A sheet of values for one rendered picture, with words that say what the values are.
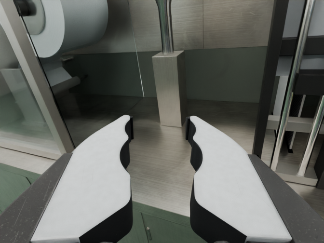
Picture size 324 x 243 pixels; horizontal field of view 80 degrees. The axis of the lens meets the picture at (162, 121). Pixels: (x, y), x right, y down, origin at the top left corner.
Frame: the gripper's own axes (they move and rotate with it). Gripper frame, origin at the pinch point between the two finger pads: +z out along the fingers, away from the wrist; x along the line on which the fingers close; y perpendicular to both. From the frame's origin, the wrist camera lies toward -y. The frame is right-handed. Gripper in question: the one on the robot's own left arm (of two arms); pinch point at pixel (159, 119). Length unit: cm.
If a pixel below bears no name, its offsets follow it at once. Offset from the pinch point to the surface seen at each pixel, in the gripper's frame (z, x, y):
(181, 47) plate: 81, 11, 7
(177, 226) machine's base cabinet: 20.3, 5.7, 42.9
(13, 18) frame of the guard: 39, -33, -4
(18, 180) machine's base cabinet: 47, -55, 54
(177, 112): 54, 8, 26
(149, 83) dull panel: 88, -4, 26
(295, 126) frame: 24.6, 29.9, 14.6
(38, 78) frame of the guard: 39, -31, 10
